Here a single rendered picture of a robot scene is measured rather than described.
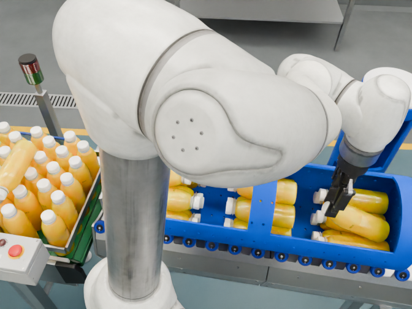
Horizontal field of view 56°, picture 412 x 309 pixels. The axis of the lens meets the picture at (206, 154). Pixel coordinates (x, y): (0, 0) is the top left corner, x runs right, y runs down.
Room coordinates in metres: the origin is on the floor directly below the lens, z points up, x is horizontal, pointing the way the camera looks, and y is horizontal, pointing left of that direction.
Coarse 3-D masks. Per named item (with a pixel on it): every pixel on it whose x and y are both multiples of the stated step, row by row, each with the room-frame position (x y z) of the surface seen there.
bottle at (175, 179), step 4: (172, 172) 0.72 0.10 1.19; (172, 176) 0.71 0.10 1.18; (176, 176) 0.71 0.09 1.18; (180, 176) 0.71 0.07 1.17; (172, 180) 0.70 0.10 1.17; (176, 180) 0.70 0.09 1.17; (180, 180) 0.71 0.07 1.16; (184, 180) 0.71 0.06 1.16; (172, 184) 0.69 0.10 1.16; (176, 184) 0.70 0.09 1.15
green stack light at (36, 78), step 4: (36, 72) 1.14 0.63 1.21; (40, 72) 1.16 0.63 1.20; (28, 76) 1.13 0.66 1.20; (32, 76) 1.13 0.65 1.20; (36, 76) 1.13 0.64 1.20; (40, 76) 1.15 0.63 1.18; (28, 80) 1.13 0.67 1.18; (32, 80) 1.13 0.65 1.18; (36, 80) 1.13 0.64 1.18; (40, 80) 1.14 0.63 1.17; (32, 84) 1.12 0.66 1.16; (36, 84) 1.13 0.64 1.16
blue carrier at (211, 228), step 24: (312, 168) 0.79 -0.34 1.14; (216, 192) 0.79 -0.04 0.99; (264, 192) 0.63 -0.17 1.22; (312, 192) 0.78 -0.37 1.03; (384, 192) 0.76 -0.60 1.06; (408, 192) 0.64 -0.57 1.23; (216, 216) 0.71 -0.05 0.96; (264, 216) 0.58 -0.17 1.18; (408, 216) 0.57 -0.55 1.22; (216, 240) 0.56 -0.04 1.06; (240, 240) 0.55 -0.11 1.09; (264, 240) 0.54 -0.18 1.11; (288, 240) 0.54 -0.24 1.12; (312, 240) 0.54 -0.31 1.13; (384, 240) 0.63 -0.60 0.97; (408, 240) 0.52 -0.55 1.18; (360, 264) 0.51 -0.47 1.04; (384, 264) 0.50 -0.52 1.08; (408, 264) 0.49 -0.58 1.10
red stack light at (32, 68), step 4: (36, 60) 1.16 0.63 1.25; (20, 64) 1.13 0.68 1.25; (32, 64) 1.14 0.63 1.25; (36, 64) 1.15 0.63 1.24; (24, 68) 1.13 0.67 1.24; (28, 68) 1.13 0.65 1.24; (32, 68) 1.13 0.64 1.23; (36, 68) 1.14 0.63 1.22; (24, 72) 1.13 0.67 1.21; (28, 72) 1.12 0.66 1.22; (32, 72) 1.13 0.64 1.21
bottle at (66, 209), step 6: (66, 198) 0.69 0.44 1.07; (54, 204) 0.66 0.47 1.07; (60, 204) 0.66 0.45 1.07; (66, 204) 0.67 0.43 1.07; (72, 204) 0.68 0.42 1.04; (54, 210) 0.65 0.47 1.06; (60, 210) 0.65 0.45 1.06; (66, 210) 0.65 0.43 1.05; (72, 210) 0.67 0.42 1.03; (60, 216) 0.64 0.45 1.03; (66, 216) 0.65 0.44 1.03; (72, 216) 0.66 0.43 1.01; (66, 222) 0.64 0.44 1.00; (72, 222) 0.65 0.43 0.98; (72, 228) 0.65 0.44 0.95
